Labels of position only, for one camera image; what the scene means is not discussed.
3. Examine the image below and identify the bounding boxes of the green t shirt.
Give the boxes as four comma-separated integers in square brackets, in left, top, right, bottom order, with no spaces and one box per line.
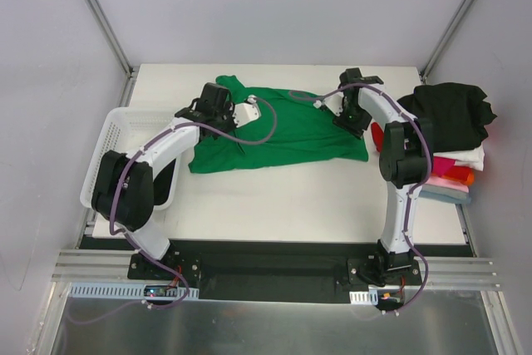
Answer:
[189,76,369,174]

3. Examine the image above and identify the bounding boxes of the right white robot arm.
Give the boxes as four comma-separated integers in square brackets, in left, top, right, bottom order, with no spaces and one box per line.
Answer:
[332,68,433,287]

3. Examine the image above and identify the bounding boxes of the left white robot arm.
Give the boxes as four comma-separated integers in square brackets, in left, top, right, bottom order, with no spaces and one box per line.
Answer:
[81,83,260,279]

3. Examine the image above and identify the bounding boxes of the white plastic laundry basket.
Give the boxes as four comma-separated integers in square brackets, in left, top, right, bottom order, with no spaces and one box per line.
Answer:
[80,107,181,211]

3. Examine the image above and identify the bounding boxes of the black t shirt in basket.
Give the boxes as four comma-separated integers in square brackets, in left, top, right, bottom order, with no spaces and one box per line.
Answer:
[154,160,175,206]

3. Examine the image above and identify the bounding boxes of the folded magenta t shirt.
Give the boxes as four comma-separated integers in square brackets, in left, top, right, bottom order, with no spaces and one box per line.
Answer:
[432,156,456,176]

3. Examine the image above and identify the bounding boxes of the folded grey t shirt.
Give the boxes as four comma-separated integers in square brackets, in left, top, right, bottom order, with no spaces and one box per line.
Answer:
[420,185,470,205]

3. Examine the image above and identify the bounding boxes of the folded black t shirt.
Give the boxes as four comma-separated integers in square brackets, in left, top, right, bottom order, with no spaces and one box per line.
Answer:
[398,82,496,153]

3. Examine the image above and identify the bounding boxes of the folded pink t shirt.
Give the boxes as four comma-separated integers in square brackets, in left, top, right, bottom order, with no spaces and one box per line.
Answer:
[426,175,470,193]

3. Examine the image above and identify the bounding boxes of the folded red t shirt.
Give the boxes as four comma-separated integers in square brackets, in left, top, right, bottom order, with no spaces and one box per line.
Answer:
[371,122,475,186]

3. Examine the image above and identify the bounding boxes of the folded white t shirt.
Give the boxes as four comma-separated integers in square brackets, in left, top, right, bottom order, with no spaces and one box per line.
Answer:
[434,145,485,171]

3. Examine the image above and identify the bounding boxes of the folded orange t shirt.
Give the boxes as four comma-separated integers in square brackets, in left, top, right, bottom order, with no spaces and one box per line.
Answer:
[439,167,475,186]

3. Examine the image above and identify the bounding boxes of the folded light blue t shirt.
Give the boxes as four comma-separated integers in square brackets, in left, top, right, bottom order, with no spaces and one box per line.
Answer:
[419,191,471,205]

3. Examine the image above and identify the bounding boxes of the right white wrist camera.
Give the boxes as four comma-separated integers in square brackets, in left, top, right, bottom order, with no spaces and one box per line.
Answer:
[313,92,343,116]

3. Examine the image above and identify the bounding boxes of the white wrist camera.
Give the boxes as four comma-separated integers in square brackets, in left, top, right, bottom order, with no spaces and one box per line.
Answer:
[233,95,261,128]
[313,92,343,116]

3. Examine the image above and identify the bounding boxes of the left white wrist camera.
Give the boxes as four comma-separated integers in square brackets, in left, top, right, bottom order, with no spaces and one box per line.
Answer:
[233,95,261,128]

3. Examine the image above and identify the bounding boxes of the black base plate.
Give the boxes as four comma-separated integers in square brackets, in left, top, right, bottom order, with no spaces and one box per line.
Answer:
[124,239,433,302]

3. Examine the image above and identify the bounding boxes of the aluminium front rail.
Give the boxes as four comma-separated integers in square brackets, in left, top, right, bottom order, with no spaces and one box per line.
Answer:
[51,249,503,291]

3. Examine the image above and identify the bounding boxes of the left aluminium frame post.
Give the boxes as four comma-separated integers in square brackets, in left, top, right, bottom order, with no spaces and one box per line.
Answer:
[62,0,138,77]

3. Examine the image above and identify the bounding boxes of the aluminium frame post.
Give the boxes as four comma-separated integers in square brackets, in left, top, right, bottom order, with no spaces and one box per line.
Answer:
[62,0,138,77]
[419,0,477,83]

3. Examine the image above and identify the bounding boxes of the right aluminium frame post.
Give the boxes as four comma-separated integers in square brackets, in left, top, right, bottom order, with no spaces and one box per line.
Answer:
[419,0,477,83]

